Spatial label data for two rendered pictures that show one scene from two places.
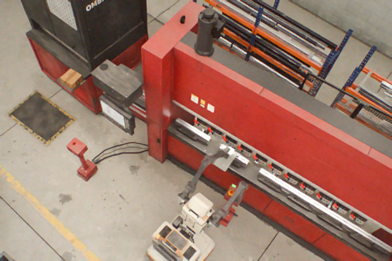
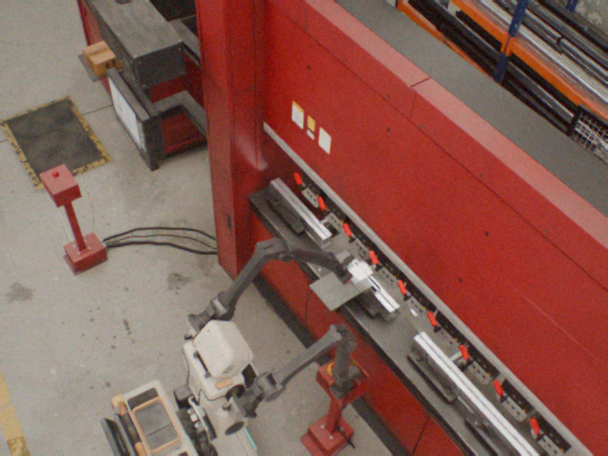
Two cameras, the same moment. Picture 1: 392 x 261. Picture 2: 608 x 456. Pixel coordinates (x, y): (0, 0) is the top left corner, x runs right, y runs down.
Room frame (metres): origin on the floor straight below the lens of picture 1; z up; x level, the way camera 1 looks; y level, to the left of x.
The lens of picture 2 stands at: (0.22, -1.00, 3.86)
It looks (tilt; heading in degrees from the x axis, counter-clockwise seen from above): 51 degrees down; 24
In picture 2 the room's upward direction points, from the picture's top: 4 degrees clockwise
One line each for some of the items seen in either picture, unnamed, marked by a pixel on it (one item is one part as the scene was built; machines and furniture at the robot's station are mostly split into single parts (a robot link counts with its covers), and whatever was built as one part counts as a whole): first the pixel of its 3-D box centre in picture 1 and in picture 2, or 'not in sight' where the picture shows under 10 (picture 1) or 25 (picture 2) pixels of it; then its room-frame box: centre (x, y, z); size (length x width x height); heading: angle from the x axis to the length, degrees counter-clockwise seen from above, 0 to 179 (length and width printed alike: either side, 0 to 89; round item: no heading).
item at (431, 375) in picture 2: (269, 184); (432, 375); (1.89, -0.97, 0.89); 0.30 x 0.05 x 0.03; 63
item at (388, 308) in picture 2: (233, 155); (368, 287); (2.19, -0.51, 0.92); 0.39 x 0.06 x 0.10; 63
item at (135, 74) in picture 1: (128, 80); (176, 50); (2.55, 0.83, 1.67); 0.40 x 0.24 x 0.07; 63
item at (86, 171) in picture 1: (81, 158); (72, 220); (2.08, 1.45, 0.41); 0.25 x 0.20 x 0.83; 153
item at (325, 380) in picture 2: (234, 195); (341, 378); (1.75, -0.58, 0.75); 0.20 x 0.16 x 0.18; 65
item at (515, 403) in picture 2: (309, 185); (519, 395); (1.78, -1.33, 1.26); 0.15 x 0.09 x 0.17; 63
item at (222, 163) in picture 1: (224, 159); (340, 285); (2.08, -0.39, 1.00); 0.26 x 0.18 x 0.01; 153
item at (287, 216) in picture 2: (186, 133); (286, 214); (2.43, 0.10, 0.89); 0.30 x 0.05 x 0.03; 63
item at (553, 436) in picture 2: (325, 195); (555, 433); (1.69, -1.51, 1.26); 0.15 x 0.09 x 0.17; 63
